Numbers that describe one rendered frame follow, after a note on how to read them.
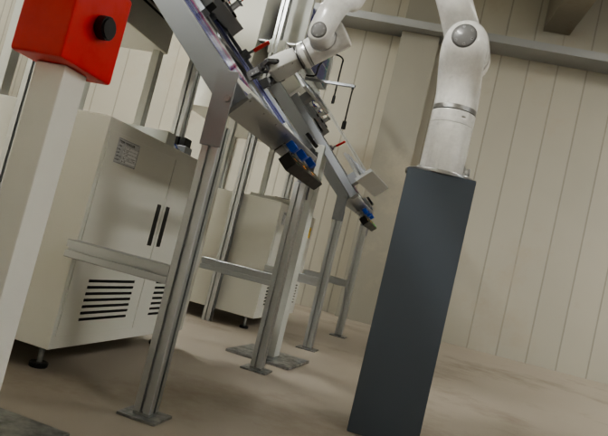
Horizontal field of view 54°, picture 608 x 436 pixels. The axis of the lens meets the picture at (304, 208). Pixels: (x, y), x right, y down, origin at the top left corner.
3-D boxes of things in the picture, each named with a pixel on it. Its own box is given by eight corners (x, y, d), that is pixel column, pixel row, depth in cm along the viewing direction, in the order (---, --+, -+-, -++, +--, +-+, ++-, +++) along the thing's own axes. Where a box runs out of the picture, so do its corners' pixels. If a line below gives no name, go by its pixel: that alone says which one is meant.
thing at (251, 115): (299, 171, 198) (318, 158, 197) (227, 115, 134) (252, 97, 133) (298, 167, 198) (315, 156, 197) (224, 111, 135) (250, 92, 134)
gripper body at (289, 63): (301, 52, 188) (270, 68, 190) (293, 39, 178) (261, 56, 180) (310, 72, 187) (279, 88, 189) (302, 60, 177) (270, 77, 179)
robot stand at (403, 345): (413, 431, 166) (467, 190, 171) (416, 451, 148) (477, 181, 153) (350, 414, 169) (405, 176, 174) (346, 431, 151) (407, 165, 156)
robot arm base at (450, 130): (469, 191, 171) (482, 129, 173) (479, 181, 153) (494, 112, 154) (403, 176, 174) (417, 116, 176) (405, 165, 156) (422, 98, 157)
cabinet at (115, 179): (178, 347, 202) (223, 172, 207) (42, 376, 135) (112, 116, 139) (23, 299, 219) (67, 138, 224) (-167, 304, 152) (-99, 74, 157)
